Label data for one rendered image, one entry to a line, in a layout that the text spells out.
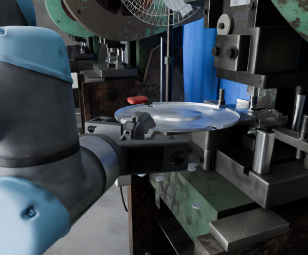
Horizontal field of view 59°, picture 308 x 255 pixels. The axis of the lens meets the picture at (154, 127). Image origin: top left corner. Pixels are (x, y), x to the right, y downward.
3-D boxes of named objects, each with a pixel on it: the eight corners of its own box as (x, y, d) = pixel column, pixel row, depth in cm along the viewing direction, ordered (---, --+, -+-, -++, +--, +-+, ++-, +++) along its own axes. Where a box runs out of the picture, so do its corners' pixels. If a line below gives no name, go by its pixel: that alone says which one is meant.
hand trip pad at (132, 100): (131, 121, 95) (130, 100, 93) (126, 117, 101) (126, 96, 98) (150, 119, 98) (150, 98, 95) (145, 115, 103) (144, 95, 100)
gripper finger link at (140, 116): (143, 107, 50) (124, 117, 42) (151, 108, 49) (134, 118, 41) (143, 132, 51) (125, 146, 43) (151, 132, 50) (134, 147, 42)
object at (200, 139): (164, 184, 63) (165, 129, 58) (144, 159, 75) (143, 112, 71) (252, 166, 71) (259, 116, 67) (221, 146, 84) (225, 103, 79)
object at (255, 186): (264, 210, 54) (268, 183, 52) (170, 135, 94) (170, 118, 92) (364, 181, 65) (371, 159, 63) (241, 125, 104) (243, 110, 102)
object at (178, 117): (268, 121, 59) (269, 118, 59) (151, 141, 46) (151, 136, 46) (189, 101, 84) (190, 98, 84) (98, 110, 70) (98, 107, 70)
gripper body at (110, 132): (102, 113, 47) (60, 130, 36) (149, 117, 45) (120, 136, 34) (103, 154, 49) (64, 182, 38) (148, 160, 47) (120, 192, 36)
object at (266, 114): (258, 136, 68) (260, 118, 67) (222, 119, 81) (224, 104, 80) (285, 131, 71) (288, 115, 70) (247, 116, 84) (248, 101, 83)
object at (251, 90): (256, 96, 70) (257, 82, 69) (243, 93, 75) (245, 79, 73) (265, 95, 72) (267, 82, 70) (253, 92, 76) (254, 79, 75)
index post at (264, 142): (260, 174, 56) (266, 130, 53) (250, 168, 58) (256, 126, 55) (270, 172, 57) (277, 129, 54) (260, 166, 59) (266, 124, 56)
